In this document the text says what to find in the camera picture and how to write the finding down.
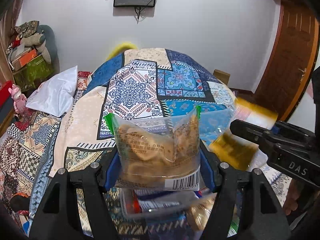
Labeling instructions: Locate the white pillow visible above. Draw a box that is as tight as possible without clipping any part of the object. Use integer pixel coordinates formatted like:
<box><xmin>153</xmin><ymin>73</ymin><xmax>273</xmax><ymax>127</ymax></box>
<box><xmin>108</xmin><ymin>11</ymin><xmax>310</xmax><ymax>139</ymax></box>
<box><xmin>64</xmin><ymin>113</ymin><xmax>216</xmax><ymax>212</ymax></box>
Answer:
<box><xmin>26</xmin><ymin>66</ymin><xmax>78</xmax><ymax>117</ymax></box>

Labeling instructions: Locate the clear plastic storage bin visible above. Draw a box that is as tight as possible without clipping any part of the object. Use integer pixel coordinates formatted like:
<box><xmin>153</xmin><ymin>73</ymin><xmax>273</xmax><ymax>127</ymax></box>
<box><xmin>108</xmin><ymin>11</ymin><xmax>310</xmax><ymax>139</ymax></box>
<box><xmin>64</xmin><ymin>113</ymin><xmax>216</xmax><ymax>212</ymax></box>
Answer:
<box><xmin>120</xmin><ymin>189</ymin><xmax>217</xmax><ymax>220</ymax></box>

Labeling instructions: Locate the patchwork patterned bed quilt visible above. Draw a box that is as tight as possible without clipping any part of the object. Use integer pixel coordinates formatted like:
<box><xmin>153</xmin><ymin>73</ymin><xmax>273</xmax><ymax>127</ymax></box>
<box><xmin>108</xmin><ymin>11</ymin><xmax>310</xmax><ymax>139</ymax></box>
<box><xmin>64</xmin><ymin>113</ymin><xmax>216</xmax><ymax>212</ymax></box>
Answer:
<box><xmin>1</xmin><ymin>48</ymin><xmax>276</xmax><ymax>239</ymax></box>

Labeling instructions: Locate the pink curtain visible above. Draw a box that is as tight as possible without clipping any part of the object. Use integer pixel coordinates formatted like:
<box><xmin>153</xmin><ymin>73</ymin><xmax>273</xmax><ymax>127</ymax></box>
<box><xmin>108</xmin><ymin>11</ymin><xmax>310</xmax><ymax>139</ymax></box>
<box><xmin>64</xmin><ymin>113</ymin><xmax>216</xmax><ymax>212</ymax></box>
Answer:
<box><xmin>1</xmin><ymin>0</ymin><xmax>23</xmax><ymax>84</ymax></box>

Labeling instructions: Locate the green edged biscuit packet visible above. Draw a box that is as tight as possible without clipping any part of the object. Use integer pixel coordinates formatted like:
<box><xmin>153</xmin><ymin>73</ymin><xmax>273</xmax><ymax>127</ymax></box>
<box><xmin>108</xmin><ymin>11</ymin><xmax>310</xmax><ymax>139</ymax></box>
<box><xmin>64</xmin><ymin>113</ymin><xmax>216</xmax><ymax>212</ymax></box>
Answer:
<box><xmin>104</xmin><ymin>106</ymin><xmax>201</xmax><ymax>191</ymax></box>

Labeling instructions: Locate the wooden bed post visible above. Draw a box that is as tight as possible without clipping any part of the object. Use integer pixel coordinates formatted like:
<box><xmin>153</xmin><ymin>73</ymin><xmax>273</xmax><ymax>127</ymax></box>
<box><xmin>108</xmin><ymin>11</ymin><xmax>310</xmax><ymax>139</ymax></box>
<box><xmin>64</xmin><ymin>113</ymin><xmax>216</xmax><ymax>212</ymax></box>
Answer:
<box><xmin>213</xmin><ymin>69</ymin><xmax>230</xmax><ymax>85</ymax></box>

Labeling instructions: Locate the red box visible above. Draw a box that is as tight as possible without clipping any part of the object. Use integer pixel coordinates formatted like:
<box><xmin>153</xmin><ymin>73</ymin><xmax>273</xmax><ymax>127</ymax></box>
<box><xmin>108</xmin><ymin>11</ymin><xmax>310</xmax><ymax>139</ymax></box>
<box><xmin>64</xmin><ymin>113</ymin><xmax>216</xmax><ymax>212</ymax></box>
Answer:
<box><xmin>0</xmin><ymin>80</ymin><xmax>12</xmax><ymax>107</ymax></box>

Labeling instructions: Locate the brown wooden door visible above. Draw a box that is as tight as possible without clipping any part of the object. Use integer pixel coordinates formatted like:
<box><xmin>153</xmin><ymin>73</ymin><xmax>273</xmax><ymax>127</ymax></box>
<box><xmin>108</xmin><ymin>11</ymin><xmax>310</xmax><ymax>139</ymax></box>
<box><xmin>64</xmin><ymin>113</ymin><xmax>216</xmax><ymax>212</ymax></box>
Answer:
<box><xmin>254</xmin><ymin>0</ymin><xmax>319</xmax><ymax>121</ymax></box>

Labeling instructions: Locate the yellow white chips packet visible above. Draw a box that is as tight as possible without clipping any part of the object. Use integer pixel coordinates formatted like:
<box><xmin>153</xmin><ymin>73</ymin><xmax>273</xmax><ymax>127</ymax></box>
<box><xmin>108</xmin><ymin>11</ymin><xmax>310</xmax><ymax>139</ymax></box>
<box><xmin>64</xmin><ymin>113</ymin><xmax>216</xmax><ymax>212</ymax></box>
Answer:
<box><xmin>209</xmin><ymin>98</ymin><xmax>278</xmax><ymax>171</ymax></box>

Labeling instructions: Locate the pile of clothes and boxes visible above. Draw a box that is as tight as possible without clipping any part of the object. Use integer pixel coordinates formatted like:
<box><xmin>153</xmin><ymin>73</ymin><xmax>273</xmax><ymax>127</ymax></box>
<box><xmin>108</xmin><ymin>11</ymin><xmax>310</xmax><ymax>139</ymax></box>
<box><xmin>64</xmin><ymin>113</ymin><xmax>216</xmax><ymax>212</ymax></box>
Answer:
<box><xmin>6</xmin><ymin>21</ymin><xmax>57</xmax><ymax>92</ymax></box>

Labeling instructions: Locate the blue white snack bag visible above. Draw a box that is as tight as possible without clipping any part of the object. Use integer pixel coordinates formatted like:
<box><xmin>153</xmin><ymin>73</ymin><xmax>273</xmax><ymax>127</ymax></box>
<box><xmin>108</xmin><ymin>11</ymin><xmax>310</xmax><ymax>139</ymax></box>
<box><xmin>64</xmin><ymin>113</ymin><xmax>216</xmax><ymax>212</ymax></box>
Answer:
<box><xmin>120</xmin><ymin>189</ymin><xmax>211</xmax><ymax>216</ymax></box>

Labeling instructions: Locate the pink toy figure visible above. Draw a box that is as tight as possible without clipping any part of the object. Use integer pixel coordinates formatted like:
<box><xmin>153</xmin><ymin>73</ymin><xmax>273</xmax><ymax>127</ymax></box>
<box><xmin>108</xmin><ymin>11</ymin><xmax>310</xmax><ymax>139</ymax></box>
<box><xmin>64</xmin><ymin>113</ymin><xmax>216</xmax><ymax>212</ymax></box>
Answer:
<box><xmin>8</xmin><ymin>84</ymin><xmax>27</xmax><ymax>114</ymax></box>

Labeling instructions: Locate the orange floss cake packet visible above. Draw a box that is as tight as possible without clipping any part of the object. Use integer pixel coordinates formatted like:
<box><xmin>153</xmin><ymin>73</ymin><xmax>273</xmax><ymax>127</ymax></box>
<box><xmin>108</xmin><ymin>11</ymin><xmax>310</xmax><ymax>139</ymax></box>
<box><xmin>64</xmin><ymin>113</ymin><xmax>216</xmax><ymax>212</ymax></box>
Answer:
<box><xmin>186</xmin><ymin>193</ymin><xmax>217</xmax><ymax>231</ymax></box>

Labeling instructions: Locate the person's right hand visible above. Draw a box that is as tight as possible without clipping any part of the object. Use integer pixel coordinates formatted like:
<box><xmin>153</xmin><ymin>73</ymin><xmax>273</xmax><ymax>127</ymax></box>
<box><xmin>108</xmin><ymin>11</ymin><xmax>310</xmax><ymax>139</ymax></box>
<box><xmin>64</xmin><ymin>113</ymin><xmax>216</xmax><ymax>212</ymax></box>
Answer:
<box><xmin>283</xmin><ymin>179</ymin><xmax>304</xmax><ymax>216</ymax></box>

